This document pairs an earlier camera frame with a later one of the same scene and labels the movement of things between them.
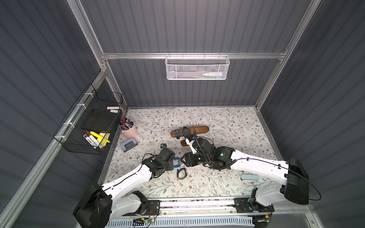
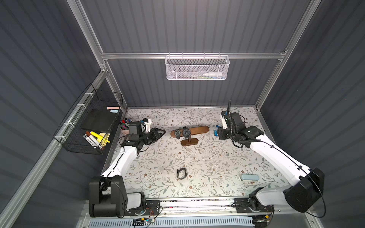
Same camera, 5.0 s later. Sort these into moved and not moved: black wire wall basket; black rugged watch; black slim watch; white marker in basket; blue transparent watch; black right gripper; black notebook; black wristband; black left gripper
Moved: black right gripper; black left gripper; blue transparent watch
Not moved: black wristband; black wire wall basket; black slim watch; white marker in basket; black rugged watch; black notebook
